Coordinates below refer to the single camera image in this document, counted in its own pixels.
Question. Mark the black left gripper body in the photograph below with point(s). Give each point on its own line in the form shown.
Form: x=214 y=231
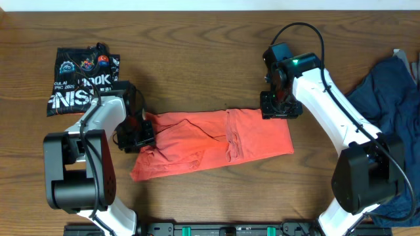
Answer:
x=138 y=139

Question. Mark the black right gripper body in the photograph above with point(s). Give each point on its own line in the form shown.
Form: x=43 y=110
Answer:
x=280 y=104

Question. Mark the orange soccer t-shirt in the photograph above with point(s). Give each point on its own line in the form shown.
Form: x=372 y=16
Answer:
x=190 y=142

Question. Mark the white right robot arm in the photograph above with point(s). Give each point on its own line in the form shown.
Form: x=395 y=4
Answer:
x=370 y=170

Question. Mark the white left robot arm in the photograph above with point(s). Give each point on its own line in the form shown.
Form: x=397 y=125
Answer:
x=79 y=173

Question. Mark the black folded printed shirt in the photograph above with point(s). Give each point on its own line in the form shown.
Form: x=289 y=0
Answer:
x=77 y=74

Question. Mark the navy blue garment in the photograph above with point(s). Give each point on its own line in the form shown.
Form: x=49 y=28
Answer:
x=389 y=99

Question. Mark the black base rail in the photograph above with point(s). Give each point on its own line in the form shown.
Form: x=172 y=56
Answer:
x=229 y=229

